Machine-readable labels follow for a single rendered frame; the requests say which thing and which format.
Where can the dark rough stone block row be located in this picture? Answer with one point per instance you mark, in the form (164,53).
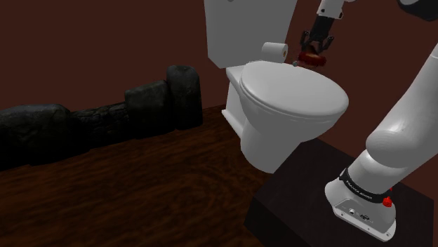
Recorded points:
(147,106)

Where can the red oblong object grey tip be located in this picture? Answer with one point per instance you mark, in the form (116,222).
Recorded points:
(312,60)

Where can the white toilet paper roll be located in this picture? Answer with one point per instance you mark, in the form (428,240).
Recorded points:
(272,51)

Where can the dark robot stand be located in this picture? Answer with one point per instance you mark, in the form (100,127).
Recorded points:
(301,195)

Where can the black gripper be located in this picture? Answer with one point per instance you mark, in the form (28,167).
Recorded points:
(321,29)

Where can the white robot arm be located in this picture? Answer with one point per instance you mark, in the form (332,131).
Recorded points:
(403,136)

